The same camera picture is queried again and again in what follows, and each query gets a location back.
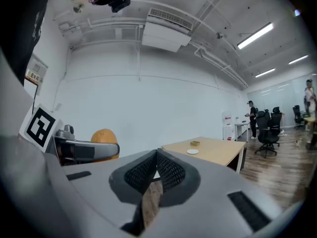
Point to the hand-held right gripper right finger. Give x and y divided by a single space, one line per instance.
198 207

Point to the orange round object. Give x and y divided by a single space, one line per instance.
104 136

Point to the person's black t-shirt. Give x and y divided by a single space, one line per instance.
22 21

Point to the grey wall electrical box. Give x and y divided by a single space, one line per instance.
37 69

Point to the light wooden table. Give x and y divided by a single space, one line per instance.
218 150

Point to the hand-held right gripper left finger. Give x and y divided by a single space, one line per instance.
99 195

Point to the black head-mounted camera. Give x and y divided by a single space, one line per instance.
120 2

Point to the tan square bowl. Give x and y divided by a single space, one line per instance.
195 142

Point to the white plate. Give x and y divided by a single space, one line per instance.
192 151

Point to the black office chair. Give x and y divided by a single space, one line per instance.
277 119
266 135
298 115

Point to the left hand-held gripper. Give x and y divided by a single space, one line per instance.
39 128

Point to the wooden desk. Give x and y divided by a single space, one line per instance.
310 120

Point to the ceiling security camera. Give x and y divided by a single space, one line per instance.
220 35

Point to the white desk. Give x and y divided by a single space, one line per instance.
241 125

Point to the white cabinet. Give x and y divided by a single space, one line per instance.
227 130

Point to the white ceiling air conditioner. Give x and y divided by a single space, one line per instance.
163 33

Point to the ceiling tube light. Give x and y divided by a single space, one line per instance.
298 59
255 35
265 73

